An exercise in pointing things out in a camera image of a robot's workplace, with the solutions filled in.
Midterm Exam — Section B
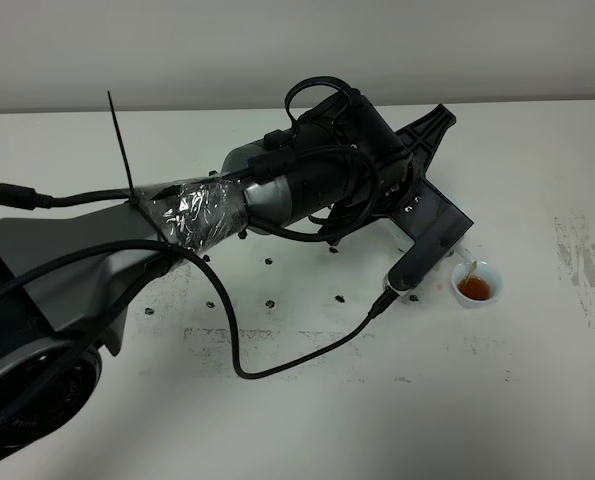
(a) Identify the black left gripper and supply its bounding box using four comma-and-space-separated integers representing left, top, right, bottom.
326, 103, 476, 249

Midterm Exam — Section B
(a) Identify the light blue porcelain teapot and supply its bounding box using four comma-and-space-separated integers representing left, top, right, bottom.
387, 192, 474, 263

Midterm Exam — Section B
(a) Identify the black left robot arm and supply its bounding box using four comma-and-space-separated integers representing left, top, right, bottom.
0, 89, 472, 460

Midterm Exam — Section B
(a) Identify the near light blue teacup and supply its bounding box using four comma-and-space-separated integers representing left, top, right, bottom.
450, 260, 503, 308

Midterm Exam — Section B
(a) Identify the grey wrist depth camera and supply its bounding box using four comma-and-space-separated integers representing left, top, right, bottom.
384, 236, 452, 295

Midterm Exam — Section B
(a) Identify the black cable tie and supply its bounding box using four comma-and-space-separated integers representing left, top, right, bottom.
106, 91, 140, 209

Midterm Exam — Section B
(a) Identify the loose black cable plug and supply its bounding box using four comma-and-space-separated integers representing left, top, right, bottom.
0, 183, 130, 211

